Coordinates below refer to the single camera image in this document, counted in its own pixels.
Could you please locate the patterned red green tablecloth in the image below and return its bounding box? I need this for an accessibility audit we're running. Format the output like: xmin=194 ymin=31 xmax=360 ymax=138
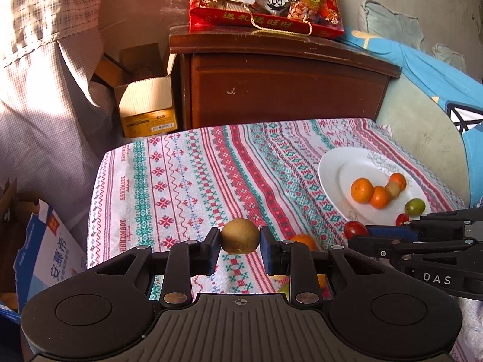
xmin=87 ymin=118 xmax=483 ymax=362

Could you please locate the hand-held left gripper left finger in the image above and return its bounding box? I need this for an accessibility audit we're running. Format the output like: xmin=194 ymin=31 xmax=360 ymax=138
xmin=87 ymin=227 xmax=222 ymax=310

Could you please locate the grey checked cloth cover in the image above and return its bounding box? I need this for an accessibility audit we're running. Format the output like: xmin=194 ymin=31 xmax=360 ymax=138
xmin=0 ymin=0 xmax=126 ymax=234

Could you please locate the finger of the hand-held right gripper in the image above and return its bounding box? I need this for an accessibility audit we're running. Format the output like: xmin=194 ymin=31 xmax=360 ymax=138
xmin=347 ymin=236 xmax=478 ymax=269
xmin=365 ymin=208 xmax=483 ymax=239

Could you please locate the pale green bed sheet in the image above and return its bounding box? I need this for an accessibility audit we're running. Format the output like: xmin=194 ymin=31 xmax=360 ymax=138
xmin=376 ymin=71 xmax=472 ymax=208

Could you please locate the large orange mandarin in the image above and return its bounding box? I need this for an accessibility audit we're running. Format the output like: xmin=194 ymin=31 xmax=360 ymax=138
xmin=350 ymin=178 xmax=374 ymax=203

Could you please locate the dark wooden cabinet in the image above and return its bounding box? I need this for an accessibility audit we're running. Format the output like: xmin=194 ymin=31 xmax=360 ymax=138
xmin=168 ymin=32 xmax=403 ymax=131

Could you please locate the blue printed blanket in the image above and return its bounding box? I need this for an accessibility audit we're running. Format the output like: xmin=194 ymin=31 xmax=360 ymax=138
xmin=336 ymin=26 xmax=483 ymax=208

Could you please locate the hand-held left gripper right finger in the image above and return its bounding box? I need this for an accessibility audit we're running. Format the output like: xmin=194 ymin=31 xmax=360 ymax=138
xmin=260 ymin=226 xmax=390 ymax=308

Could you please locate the red snack gift bag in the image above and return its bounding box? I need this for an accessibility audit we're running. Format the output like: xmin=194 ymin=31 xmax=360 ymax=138
xmin=188 ymin=0 xmax=345 ymax=38

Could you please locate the open brown cardboard box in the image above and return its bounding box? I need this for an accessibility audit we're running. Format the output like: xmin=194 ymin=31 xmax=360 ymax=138
xmin=94 ymin=43 xmax=179 ymax=138

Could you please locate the blue white milk carton box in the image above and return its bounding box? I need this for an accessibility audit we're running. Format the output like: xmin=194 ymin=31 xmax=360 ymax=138
xmin=0 ymin=179 xmax=88 ymax=323

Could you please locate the white ceramic plate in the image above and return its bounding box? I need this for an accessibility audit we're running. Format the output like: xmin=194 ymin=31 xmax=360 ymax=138
xmin=318 ymin=147 xmax=433 ymax=230

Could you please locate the green round fruit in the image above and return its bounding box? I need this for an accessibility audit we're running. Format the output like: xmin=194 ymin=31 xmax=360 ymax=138
xmin=272 ymin=275 xmax=290 ymax=299
xmin=405 ymin=198 xmax=426 ymax=216

